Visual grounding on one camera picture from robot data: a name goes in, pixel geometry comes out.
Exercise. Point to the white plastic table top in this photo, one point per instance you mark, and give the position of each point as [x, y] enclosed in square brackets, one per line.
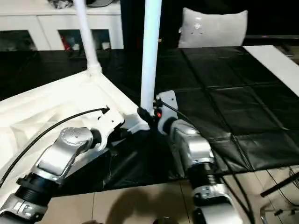
[46, 105]

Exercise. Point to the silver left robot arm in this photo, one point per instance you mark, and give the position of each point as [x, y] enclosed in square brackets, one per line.
[60, 149]

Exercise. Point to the silver chair frame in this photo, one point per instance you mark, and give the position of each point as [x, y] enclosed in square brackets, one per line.
[268, 214]

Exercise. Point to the black cabinet with gold label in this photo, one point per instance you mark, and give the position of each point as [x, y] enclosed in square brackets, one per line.
[133, 23]

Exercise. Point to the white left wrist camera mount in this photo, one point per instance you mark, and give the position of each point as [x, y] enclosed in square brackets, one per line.
[109, 126]

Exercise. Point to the white plastic table leg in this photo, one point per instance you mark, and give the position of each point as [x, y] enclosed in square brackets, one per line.
[149, 58]
[86, 35]

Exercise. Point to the grey cushion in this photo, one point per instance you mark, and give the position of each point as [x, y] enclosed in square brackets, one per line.
[212, 28]

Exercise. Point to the black floor stand bar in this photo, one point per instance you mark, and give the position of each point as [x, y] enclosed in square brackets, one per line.
[280, 186]

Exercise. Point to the small white jar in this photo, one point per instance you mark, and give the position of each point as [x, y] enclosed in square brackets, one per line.
[105, 45]
[75, 47]

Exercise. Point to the white flat board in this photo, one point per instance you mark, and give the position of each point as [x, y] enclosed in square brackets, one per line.
[275, 65]

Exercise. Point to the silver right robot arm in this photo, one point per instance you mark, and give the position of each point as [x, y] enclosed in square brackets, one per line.
[198, 149]

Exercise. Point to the black crumpled bundle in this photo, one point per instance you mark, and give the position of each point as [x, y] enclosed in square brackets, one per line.
[58, 3]

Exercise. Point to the white sideboard cabinet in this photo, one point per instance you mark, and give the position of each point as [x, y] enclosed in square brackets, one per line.
[35, 23]

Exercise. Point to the black round helmet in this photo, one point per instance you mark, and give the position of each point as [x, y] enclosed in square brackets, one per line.
[100, 2]

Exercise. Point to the red packet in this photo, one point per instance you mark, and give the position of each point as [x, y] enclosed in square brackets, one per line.
[67, 44]

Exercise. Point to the black work mat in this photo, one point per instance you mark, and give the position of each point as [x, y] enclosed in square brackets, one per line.
[233, 93]

